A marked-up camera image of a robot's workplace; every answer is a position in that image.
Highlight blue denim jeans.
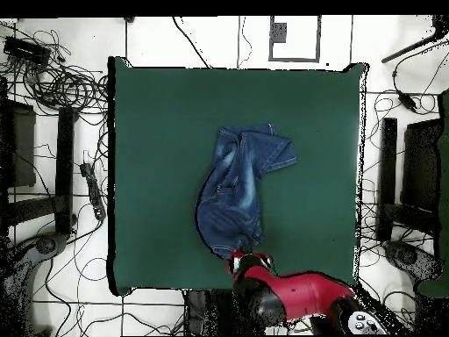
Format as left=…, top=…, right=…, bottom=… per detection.
left=194, top=123, right=298, bottom=260

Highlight dark flat panel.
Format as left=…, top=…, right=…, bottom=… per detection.
left=400, top=118, right=444, bottom=212
left=0, top=98, right=37, bottom=188

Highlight grey wheeled chair base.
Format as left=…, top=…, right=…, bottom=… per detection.
left=381, top=240, right=443, bottom=282
left=0, top=233, right=69, bottom=336

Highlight black power strip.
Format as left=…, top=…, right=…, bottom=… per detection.
left=79, top=161, right=107, bottom=221

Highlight dark green table cloth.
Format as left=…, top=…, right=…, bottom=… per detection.
left=107, top=55, right=367, bottom=296

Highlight green cloth sheet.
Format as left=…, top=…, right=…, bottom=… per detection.
left=417, top=89, right=449, bottom=299

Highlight black power adapter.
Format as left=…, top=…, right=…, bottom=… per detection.
left=396, top=90, right=417, bottom=112

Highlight small grey square tag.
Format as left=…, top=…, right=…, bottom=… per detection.
left=268, top=21, right=288, bottom=44

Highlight black tripod rod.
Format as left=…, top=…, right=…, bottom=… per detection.
left=381, top=15, right=449, bottom=64

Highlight black electronics box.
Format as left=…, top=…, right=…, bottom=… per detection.
left=3, top=35, right=53, bottom=66

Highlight black metal stand frame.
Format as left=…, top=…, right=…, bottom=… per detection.
left=375, top=117, right=439, bottom=243
left=0, top=104, right=80, bottom=236

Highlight grey square floor frame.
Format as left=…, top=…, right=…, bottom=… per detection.
left=268, top=15, right=322, bottom=63

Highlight tangled black cable bundle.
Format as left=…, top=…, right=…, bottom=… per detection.
left=0, top=27, right=110, bottom=118

